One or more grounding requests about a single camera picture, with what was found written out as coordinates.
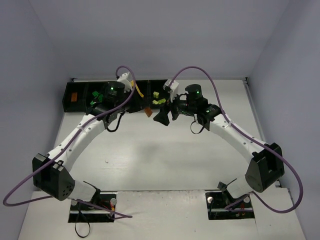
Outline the lime rounded cluster lego brick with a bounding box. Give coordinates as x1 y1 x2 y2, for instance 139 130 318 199
152 98 167 105

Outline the brown lego plate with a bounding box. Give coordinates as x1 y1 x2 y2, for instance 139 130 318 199
143 107 153 118

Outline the yellow small lego brick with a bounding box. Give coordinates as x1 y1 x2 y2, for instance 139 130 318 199
135 85 144 98

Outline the green small lego brick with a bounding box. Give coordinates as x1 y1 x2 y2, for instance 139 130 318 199
92 91 99 97

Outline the orange lego brick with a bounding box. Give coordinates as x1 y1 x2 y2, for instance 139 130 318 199
70 92 78 103

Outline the green lego piece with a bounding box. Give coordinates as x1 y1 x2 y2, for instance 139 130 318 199
97 94 104 102

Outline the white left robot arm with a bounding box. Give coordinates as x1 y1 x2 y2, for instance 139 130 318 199
32 80 141 202

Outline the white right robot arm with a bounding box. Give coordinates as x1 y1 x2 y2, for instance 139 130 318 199
153 82 285 199

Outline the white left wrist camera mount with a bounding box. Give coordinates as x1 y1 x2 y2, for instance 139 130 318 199
117 72 133 93

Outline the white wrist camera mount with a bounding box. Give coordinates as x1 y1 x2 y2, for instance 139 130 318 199
117 72 133 93
163 79 179 103

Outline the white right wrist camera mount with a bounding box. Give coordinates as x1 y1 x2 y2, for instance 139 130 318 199
163 79 179 103

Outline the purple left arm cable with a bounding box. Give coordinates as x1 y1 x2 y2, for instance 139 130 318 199
2 65 137 220

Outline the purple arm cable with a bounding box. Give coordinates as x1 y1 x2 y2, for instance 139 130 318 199
171 66 304 214
2 65 137 220

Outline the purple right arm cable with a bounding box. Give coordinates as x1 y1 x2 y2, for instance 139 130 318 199
171 66 304 214

